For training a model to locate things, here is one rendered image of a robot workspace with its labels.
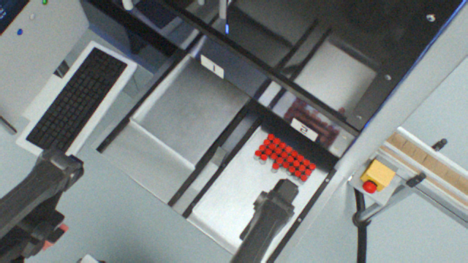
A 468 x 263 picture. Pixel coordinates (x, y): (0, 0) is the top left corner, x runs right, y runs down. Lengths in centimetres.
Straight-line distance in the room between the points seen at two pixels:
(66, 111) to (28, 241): 68
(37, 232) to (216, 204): 57
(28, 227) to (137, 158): 51
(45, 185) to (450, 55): 80
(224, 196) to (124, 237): 99
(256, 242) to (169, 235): 153
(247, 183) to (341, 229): 102
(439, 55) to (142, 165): 99
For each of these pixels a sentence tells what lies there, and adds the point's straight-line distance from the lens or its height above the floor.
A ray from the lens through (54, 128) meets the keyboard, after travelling 178.
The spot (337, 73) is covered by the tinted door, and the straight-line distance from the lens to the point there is 120.
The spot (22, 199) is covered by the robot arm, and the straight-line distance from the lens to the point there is 105.
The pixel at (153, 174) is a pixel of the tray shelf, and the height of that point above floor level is 88.
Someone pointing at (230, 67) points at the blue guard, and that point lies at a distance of 150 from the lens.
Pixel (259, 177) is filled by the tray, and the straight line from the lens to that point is 161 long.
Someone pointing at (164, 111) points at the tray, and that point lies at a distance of 168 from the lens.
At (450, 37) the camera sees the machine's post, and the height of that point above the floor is 171.
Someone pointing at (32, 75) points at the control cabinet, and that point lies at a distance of 179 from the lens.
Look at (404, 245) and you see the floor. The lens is 261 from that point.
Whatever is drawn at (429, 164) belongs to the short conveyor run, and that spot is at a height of 93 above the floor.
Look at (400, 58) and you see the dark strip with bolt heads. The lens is 103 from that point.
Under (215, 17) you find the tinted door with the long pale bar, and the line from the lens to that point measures 136.
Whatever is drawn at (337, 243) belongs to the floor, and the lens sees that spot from 252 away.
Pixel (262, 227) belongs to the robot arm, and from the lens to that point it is 100.
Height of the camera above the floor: 243
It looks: 70 degrees down
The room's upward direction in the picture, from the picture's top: 7 degrees clockwise
